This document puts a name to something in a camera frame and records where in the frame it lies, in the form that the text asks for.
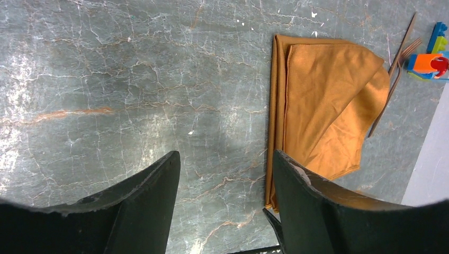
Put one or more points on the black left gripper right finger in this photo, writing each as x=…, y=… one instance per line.
x=319, y=216

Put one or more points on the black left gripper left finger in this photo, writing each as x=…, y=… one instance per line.
x=132, y=216

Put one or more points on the orange cloth napkin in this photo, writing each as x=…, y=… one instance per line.
x=324, y=96

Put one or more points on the colourful toy brick build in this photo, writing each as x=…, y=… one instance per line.
x=433, y=64

